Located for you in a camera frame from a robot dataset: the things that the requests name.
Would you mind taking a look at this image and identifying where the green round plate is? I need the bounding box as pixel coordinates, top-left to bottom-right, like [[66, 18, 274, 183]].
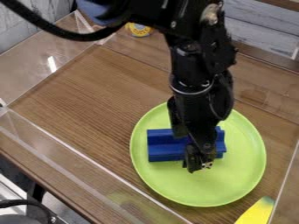
[[130, 104, 268, 207]]

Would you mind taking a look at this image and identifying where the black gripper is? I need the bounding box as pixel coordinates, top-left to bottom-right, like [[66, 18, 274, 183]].
[[165, 0, 238, 152]]

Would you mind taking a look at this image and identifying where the blue plastic block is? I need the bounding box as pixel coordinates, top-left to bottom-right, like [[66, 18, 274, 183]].
[[146, 125, 229, 163]]

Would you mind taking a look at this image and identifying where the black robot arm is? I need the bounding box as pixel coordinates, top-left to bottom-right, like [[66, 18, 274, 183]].
[[77, 0, 238, 172]]

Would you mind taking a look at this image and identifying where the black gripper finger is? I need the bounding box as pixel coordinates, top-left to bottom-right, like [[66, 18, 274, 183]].
[[182, 143, 217, 173]]

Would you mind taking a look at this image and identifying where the yellow green object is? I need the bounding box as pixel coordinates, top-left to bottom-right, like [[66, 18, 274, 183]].
[[234, 196, 276, 224]]

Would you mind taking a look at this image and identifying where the black cable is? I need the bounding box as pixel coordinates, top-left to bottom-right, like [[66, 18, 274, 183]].
[[0, 0, 130, 42]]

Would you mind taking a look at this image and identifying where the black table clamp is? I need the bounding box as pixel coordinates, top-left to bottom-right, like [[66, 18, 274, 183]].
[[26, 201, 67, 224]]

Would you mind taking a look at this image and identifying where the yellow labelled can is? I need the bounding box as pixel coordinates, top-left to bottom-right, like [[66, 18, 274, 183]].
[[126, 23, 154, 38]]

